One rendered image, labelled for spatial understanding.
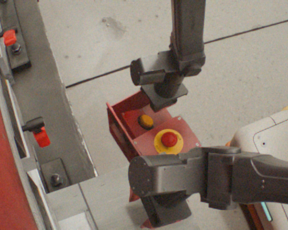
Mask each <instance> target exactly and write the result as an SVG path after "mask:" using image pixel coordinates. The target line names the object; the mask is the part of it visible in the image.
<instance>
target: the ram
mask: <svg viewBox="0 0 288 230"><path fill-rule="evenodd" d="M0 94H1V95H0V96H1V99H2V104H3V108H4V113H5V116H6V120H7V123H8V126H9V131H10V134H11V137H12V140H13V145H14V148H15V151H16V155H17V157H18V161H19V164H20V167H21V170H22V173H23V176H24V179H25V182H26V185H27V189H28V191H29V194H30V197H31V200H32V203H33V205H34V207H35V210H36V214H37V216H38V219H39V222H40V224H41V226H42V229H43V230H45V228H44V225H43V222H42V220H41V218H40V215H39V212H38V210H37V206H36V203H35V200H34V198H33V196H32V193H31V190H30V187H29V184H28V181H27V178H26V175H25V172H24V168H23V166H22V163H21V160H20V157H19V154H18V150H17V147H16V143H15V140H14V136H13V133H12V128H11V126H10V122H9V118H8V115H7V112H6V107H5V104H4V100H3V96H2V95H3V94H2V91H1V86H0ZM0 230H39V229H38V226H37V223H36V221H35V218H34V216H33V213H32V210H31V207H30V203H29V201H28V199H27V196H26V193H25V190H24V187H23V184H22V182H21V178H20V175H19V172H18V169H17V166H16V162H15V159H14V156H13V153H12V148H11V145H10V142H9V139H8V135H7V131H6V128H5V125H4V120H3V116H2V111H1V108H0Z"/></svg>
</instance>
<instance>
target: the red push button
mask: <svg viewBox="0 0 288 230"><path fill-rule="evenodd" d="M161 142H162V144H163V145H164V146H167V147H173V146H175V145H176V144H177V142H178V138H177V136H176V134H175V133H173V132H170V131H169V132H166V133H164V134H163V136H162V137H161Z"/></svg>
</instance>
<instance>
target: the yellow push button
mask: <svg viewBox="0 0 288 230"><path fill-rule="evenodd" d="M139 121H140V124H141V125H142V126H143V127H145V128H151V127H152V125H153V120H152V119H151V118H150V117H149V116H147V115H142V116H141V117H140V119H139Z"/></svg>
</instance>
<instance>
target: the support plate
mask: <svg viewBox="0 0 288 230"><path fill-rule="evenodd" d="M128 168H129V165H128V166H124V167H123V168H120V169H117V170H114V171H112V172H109V173H107V174H106V173H105V174H102V175H100V176H97V177H95V178H93V179H89V180H86V181H83V182H80V185H81V188H82V191H83V194H84V196H85V198H86V200H87V202H88V205H89V207H90V210H91V213H92V215H93V218H94V220H95V223H96V225H97V226H98V228H99V230H201V229H200V228H199V225H198V223H197V221H196V219H195V216H194V214H193V212H192V209H191V207H190V205H189V203H188V201H187V199H186V201H187V204H188V206H189V208H190V210H191V216H189V217H188V218H186V219H184V220H183V221H181V222H177V223H174V224H171V225H168V226H163V227H160V228H156V229H150V228H146V227H145V228H140V227H141V225H142V224H143V223H144V222H145V221H146V220H147V219H148V218H149V217H148V214H147V213H146V211H145V209H144V206H143V203H142V201H141V199H138V200H136V201H134V202H129V194H130V186H129V181H128ZM46 195H47V197H48V199H49V201H50V203H51V205H52V208H53V210H54V213H55V216H56V218H57V221H58V222H59V221H61V220H64V219H67V218H69V217H72V216H75V215H78V214H79V213H80V214H81V213H83V212H84V210H87V209H88V208H87V206H86V203H85V201H84V198H83V195H82V193H81V191H80V189H79V187H78V184H75V185H73V186H72V185H71V186H69V187H66V188H63V189H60V190H57V191H54V192H50V193H48V194H46Z"/></svg>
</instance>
